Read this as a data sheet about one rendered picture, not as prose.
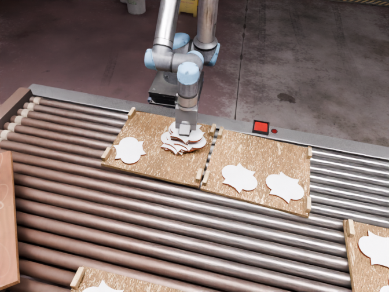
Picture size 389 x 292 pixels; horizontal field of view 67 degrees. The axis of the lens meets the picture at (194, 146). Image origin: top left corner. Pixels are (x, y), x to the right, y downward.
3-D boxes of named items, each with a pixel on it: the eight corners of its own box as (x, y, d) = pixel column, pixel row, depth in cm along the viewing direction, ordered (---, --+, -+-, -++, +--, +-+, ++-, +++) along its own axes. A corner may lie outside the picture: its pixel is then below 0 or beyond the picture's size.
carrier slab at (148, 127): (134, 112, 144) (133, 109, 143) (216, 128, 138) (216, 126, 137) (101, 165, 120) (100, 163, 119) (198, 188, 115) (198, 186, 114)
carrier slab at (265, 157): (219, 130, 138) (220, 128, 136) (309, 150, 131) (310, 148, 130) (200, 190, 114) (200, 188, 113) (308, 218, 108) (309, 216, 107)
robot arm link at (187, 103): (196, 100, 107) (174, 97, 107) (195, 109, 110) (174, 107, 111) (198, 87, 112) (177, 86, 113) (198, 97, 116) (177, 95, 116)
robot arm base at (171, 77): (165, 66, 166) (165, 51, 159) (192, 70, 166) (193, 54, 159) (160, 83, 156) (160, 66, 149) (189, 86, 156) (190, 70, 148)
